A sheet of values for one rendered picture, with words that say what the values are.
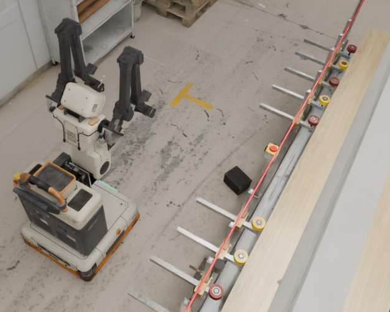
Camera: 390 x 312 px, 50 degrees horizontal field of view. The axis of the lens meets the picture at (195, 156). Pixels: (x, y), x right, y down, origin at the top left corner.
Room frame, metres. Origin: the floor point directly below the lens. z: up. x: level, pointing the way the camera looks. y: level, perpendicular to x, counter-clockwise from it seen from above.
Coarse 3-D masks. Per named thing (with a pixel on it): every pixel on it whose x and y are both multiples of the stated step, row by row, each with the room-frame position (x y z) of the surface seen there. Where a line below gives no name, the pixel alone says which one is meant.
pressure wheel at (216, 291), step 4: (216, 284) 0.85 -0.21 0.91; (212, 288) 0.83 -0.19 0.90; (216, 288) 0.83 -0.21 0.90; (220, 288) 0.83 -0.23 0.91; (212, 292) 0.81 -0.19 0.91; (216, 292) 0.81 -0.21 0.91; (220, 292) 0.81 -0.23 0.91; (212, 296) 0.79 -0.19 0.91; (216, 296) 0.79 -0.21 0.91; (220, 296) 0.79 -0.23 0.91
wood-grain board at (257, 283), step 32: (384, 32) 3.39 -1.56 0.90; (352, 64) 2.87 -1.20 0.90; (352, 96) 2.49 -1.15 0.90; (320, 128) 2.10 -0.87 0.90; (320, 160) 1.81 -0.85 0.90; (288, 192) 1.52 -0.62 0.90; (320, 192) 1.55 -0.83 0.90; (384, 192) 1.62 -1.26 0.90; (288, 224) 1.28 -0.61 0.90; (384, 224) 1.37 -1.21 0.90; (256, 256) 1.05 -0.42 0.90; (288, 256) 1.07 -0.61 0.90; (384, 256) 1.15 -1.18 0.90; (256, 288) 0.86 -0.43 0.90; (352, 288) 0.93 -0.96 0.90; (384, 288) 0.96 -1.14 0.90
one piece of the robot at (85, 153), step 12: (60, 108) 1.67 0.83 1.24; (60, 120) 1.61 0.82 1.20; (72, 120) 1.59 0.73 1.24; (84, 120) 1.60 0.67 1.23; (96, 120) 1.61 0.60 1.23; (72, 132) 1.57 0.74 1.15; (84, 132) 1.54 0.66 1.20; (96, 132) 1.58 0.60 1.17; (72, 144) 1.56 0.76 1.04; (84, 144) 1.55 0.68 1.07; (96, 144) 1.65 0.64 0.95; (72, 156) 1.65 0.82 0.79; (84, 156) 1.61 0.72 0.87; (96, 156) 1.60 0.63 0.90; (108, 156) 1.69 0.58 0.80; (84, 168) 1.60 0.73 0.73; (96, 168) 1.57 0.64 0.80; (108, 168) 1.67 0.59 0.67
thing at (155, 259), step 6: (150, 258) 0.97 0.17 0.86; (156, 258) 0.97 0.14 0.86; (162, 264) 0.94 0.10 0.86; (168, 264) 0.95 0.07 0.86; (168, 270) 0.92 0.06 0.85; (174, 270) 0.92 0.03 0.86; (180, 276) 0.89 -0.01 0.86; (186, 276) 0.89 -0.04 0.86; (192, 282) 0.86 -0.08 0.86; (198, 282) 0.87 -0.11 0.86
